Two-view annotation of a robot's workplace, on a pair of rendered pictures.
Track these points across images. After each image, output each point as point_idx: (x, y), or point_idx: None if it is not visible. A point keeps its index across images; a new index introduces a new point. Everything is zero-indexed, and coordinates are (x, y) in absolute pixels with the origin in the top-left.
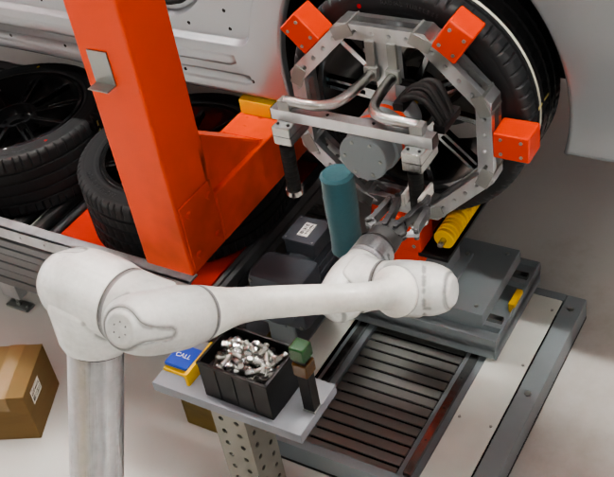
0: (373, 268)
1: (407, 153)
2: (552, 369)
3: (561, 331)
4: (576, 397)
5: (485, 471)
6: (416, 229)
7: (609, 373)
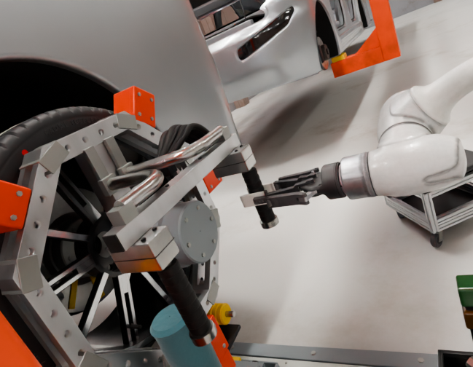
0: (404, 124)
1: (243, 148)
2: (288, 345)
3: (252, 347)
4: (300, 344)
5: (398, 360)
6: (315, 167)
7: (278, 333)
